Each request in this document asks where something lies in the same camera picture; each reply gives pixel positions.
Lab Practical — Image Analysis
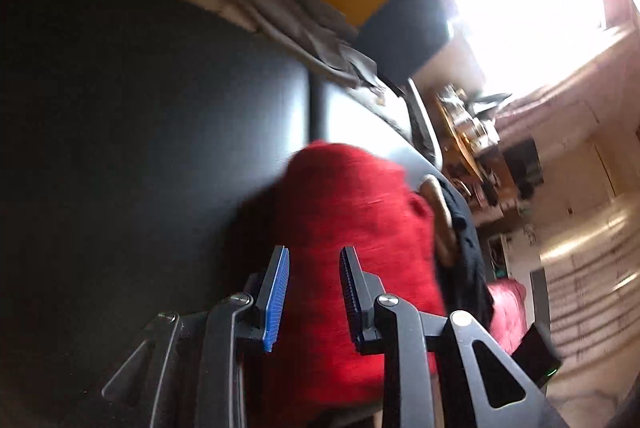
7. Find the white curved tube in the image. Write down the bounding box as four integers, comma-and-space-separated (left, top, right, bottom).
404, 79, 444, 171

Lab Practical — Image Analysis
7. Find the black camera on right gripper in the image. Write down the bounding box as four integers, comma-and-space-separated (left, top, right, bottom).
511, 322, 563, 389

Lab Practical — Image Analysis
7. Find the red knitted sweater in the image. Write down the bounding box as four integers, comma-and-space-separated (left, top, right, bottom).
248, 142, 445, 427

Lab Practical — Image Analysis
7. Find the cluttered wooden desk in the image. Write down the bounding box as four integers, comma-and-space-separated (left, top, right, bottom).
427, 84, 544, 226

